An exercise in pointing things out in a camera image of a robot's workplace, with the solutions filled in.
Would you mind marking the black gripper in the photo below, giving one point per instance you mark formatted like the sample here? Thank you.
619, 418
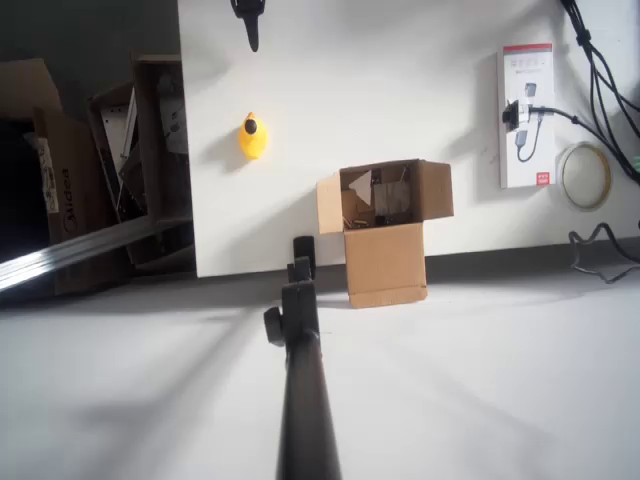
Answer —
250, 20

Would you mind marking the yellow rubber duck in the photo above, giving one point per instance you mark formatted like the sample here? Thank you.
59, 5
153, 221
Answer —
252, 142

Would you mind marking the brown Midea cardboard box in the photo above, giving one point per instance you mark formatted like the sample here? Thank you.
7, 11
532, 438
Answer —
75, 165

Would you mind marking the open cardboard box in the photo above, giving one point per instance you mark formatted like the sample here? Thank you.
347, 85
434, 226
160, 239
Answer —
385, 260

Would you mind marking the flat white red product box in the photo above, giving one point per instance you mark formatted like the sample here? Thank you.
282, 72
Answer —
540, 75

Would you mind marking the grey metal part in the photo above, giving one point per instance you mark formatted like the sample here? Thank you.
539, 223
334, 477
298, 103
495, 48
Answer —
172, 125

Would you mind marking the white triangular paper piece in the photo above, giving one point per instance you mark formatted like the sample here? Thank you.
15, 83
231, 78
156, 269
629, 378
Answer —
364, 187

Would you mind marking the grey corrugated piece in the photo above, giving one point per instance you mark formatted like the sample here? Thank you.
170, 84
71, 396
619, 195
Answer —
392, 199

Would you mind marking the small webcam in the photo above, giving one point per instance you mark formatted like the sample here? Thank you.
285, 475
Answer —
520, 111

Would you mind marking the perforated metal bracket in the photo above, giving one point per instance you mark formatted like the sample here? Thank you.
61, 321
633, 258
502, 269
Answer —
112, 125

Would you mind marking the aluminium rail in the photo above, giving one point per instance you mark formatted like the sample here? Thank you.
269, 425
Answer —
50, 260

